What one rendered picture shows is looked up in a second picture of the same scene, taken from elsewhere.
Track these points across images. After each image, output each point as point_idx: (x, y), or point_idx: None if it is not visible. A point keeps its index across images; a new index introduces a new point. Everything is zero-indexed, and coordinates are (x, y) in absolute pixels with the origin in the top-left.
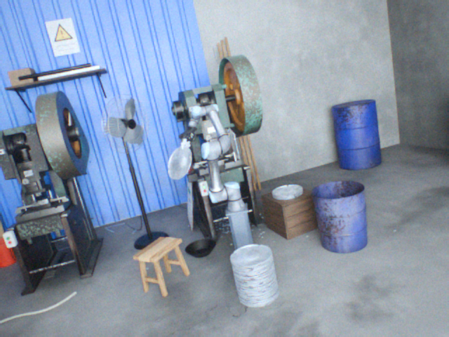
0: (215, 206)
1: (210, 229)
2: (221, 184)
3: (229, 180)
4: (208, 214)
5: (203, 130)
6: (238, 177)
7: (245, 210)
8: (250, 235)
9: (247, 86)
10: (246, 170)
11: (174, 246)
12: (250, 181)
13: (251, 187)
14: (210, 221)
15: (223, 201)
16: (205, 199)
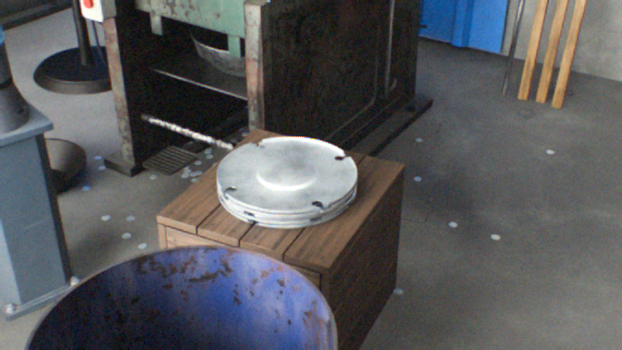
0: (166, 74)
1: (120, 134)
2: (177, 9)
3: (205, 9)
4: (116, 86)
5: None
6: (236, 16)
7: None
8: (1, 239)
9: None
10: (246, 3)
11: None
12: (255, 56)
13: (254, 81)
14: (121, 112)
15: (215, 72)
16: (109, 32)
